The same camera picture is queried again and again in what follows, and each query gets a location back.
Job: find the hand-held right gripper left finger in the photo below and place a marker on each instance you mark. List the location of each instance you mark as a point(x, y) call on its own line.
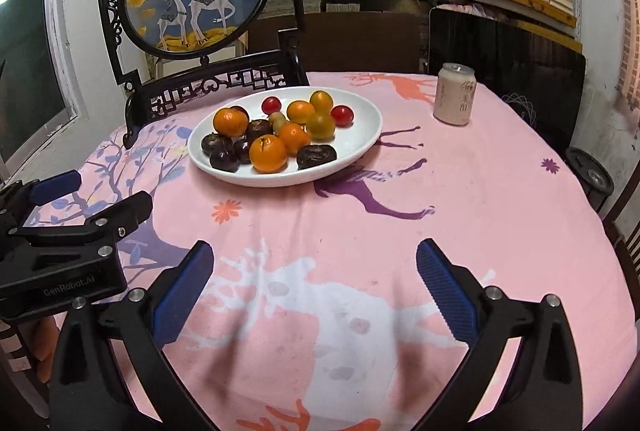
point(182, 291)

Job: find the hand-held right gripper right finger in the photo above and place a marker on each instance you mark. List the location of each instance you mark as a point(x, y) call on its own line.
point(447, 291)

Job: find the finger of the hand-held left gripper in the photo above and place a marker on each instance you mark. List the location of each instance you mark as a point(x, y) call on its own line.
point(120, 213)
point(55, 186)

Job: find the dark brown water chestnut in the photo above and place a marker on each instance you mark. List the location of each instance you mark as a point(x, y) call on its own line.
point(257, 129)
point(243, 151)
point(224, 161)

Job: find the dark passion fruit bottom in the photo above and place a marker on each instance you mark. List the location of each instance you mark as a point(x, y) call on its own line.
point(216, 144)

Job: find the small orange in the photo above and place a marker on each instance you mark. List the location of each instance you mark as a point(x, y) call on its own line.
point(321, 101)
point(231, 121)

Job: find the large orange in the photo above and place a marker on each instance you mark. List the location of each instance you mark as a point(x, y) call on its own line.
point(268, 154)

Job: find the white oval plate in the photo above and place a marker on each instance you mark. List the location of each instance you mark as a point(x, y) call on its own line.
point(350, 141)

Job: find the dark purple passion fruit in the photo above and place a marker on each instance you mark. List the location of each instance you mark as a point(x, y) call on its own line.
point(316, 157)

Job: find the yellowish orange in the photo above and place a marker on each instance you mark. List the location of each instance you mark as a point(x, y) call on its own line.
point(320, 126)

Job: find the white framed window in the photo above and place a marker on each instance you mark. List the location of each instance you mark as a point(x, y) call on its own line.
point(30, 61)

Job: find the pink printed tablecloth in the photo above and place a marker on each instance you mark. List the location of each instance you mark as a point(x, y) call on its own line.
point(325, 236)

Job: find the dark purple plum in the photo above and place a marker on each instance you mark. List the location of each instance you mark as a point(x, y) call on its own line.
point(242, 111)

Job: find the black round object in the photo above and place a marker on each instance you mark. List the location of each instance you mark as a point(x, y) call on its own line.
point(590, 173)

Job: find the red cherry tomato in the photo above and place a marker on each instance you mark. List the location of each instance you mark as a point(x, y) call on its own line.
point(270, 104)
point(342, 115)

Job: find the dark wooden chair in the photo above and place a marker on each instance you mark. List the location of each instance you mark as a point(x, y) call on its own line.
point(625, 231)

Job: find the orange mandarin with stem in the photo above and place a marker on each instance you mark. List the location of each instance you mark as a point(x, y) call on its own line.
point(294, 138)

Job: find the pale drink can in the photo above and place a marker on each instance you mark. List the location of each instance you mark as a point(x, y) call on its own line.
point(454, 96)

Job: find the black flat panel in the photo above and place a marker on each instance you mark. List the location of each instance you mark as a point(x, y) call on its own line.
point(505, 61)

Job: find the brown wooden panel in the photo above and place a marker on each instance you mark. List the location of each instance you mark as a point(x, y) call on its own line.
point(350, 41)

